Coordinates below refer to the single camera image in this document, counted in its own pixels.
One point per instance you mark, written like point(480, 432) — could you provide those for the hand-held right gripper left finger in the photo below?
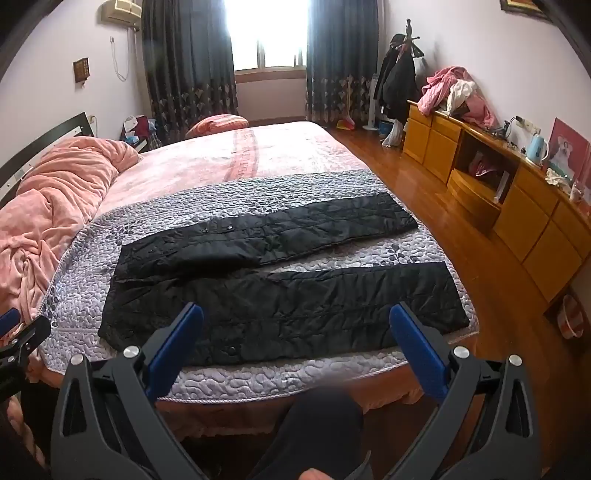
point(178, 353)

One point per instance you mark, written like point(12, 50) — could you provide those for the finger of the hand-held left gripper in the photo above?
point(30, 336)
point(8, 317)

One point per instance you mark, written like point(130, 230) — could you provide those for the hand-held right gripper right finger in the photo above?
point(418, 357)

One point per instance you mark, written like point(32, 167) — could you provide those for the black quilted pants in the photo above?
point(277, 316)

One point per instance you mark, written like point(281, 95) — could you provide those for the pink fleece blanket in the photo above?
point(55, 207)

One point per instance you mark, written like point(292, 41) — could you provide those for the grey quilted bedspread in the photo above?
point(323, 271)

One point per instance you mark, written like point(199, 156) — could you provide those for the person's leg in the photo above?
point(309, 434)

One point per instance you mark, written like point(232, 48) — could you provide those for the round wooden stool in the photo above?
point(471, 194)

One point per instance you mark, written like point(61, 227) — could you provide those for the dark wooden headboard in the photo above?
point(41, 143)

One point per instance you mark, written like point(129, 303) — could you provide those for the yellow wooden dresser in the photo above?
point(531, 217)

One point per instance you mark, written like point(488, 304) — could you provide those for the pink bag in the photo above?
point(482, 166)

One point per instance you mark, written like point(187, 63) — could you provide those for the white plastic bag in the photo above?
point(392, 134)

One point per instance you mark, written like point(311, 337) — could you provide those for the cluttered nightstand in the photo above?
point(138, 131)

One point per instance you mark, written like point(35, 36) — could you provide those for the pink bed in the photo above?
point(277, 147)

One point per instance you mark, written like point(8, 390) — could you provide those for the pink striped pillow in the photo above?
point(217, 124)

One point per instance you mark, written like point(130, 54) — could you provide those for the light blue kettle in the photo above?
point(536, 148)

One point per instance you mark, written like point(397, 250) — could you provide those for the colourful dustpan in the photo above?
point(345, 122)

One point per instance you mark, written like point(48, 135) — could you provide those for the white tower fan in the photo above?
point(373, 101)

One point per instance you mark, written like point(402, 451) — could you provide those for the white crumpled cloth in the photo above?
point(461, 94)

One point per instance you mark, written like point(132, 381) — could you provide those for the pile of pink clothes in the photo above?
point(438, 85)

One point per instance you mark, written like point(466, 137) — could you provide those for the dark hanging coats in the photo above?
point(397, 83)

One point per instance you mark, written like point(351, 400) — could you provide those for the dark patterned curtain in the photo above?
point(351, 60)
point(189, 69)

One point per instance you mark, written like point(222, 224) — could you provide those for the wooden coat rack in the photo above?
point(408, 34)

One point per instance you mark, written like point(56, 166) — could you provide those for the bright window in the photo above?
point(268, 32)

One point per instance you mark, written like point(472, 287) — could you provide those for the small wooden wall box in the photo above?
point(81, 70)

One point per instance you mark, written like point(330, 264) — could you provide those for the pink photo frame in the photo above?
point(568, 147)

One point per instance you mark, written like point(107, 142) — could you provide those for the wall air conditioner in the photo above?
point(121, 11)

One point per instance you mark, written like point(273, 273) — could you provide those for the framed wall picture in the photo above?
point(521, 7)

